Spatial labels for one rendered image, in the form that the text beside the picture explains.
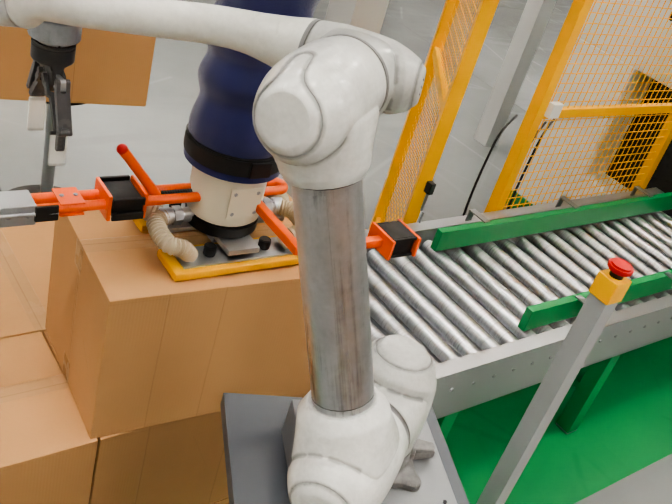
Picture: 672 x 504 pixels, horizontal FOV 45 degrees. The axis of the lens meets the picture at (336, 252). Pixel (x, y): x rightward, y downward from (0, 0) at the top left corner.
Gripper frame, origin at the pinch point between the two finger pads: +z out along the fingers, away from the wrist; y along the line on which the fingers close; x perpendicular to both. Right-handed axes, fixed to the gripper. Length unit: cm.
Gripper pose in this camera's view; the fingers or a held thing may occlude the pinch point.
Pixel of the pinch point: (45, 141)
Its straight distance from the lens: 162.4
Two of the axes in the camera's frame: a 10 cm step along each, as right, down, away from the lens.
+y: -5.2, -5.7, 6.3
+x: -8.1, 1.1, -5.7
